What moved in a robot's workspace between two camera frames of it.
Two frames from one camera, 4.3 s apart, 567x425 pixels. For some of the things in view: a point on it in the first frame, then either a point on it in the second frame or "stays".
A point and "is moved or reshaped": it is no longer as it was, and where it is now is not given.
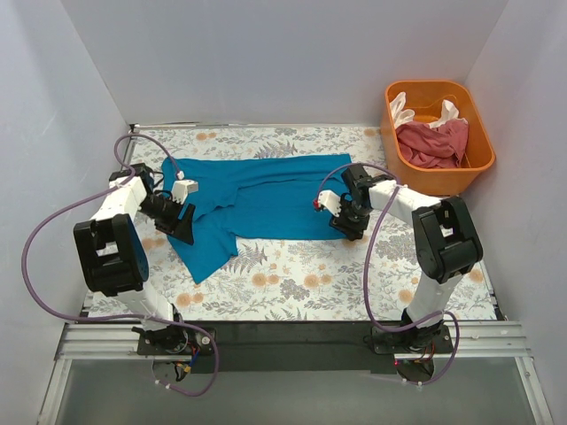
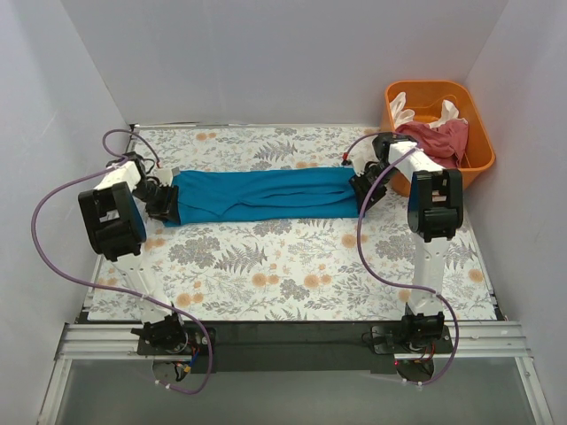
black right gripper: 348,223 → 368,188
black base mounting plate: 244,347 stays
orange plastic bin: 425,97 stays
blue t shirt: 255,197 is moved or reshaped
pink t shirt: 441,146 stays
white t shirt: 400,114 stays
